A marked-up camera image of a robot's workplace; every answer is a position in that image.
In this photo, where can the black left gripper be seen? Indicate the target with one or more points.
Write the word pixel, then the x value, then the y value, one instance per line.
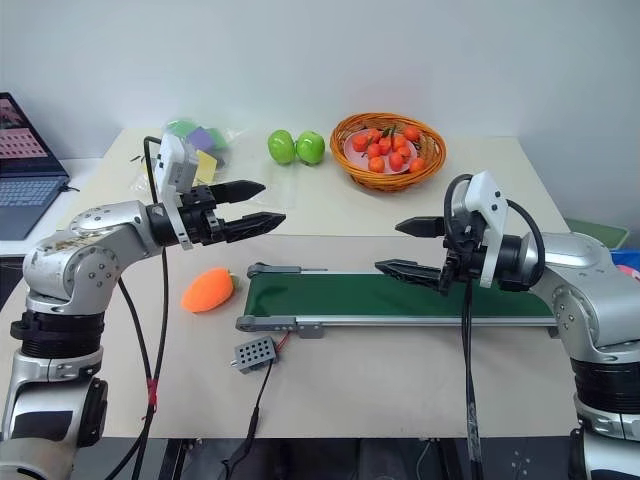
pixel 202 225

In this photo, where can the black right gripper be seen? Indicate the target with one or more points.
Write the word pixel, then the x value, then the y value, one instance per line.
pixel 462 250

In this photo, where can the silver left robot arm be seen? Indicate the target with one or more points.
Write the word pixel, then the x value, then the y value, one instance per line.
pixel 75 260

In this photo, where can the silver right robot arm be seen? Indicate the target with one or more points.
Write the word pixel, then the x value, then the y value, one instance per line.
pixel 585 280

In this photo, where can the green conveyor belt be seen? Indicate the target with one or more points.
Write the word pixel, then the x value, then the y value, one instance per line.
pixel 380 297

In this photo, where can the clear plastic bag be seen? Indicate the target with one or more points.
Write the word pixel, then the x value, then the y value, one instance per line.
pixel 230 160

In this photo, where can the yellow foam block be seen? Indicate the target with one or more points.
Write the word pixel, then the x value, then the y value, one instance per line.
pixel 207 167

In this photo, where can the green toy apple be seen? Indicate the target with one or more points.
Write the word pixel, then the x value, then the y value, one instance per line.
pixel 311 148
pixel 281 147

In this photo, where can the green foam block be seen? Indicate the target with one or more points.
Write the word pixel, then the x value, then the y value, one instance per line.
pixel 220 139
pixel 182 126

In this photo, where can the orange wicker basket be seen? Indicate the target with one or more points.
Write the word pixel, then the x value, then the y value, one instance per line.
pixel 387 180

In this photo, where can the purple foam block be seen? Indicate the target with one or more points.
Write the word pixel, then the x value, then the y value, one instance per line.
pixel 201 138

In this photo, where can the small orange toy tangerine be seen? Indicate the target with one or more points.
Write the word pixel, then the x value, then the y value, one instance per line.
pixel 376 164
pixel 396 160
pixel 372 134
pixel 411 133
pixel 385 145
pixel 374 149
pixel 399 141
pixel 359 143
pixel 417 165
pixel 404 152

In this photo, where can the orange toy carrot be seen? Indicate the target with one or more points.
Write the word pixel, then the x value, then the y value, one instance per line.
pixel 207 292

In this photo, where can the grey perforated control box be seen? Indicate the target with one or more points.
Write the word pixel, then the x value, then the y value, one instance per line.
pixel 253 353

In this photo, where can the green flat box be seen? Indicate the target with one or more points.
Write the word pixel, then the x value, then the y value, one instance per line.
pixel 597 232

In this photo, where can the red tape wrap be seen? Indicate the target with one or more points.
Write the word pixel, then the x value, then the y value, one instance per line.
pixel 152 391

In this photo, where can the dark blue laptop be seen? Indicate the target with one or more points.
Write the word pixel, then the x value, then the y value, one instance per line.
pixel 25 190

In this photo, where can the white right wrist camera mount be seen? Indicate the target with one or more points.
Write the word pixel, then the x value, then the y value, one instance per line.
pixel 492 210

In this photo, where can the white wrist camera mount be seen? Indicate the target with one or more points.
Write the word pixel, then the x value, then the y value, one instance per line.
pixel 172 160
pixel 492 210

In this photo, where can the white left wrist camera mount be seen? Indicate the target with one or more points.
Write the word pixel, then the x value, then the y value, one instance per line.
pixel 172 160

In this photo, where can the black table frame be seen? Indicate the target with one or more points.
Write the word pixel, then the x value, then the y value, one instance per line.
pixel 350 460

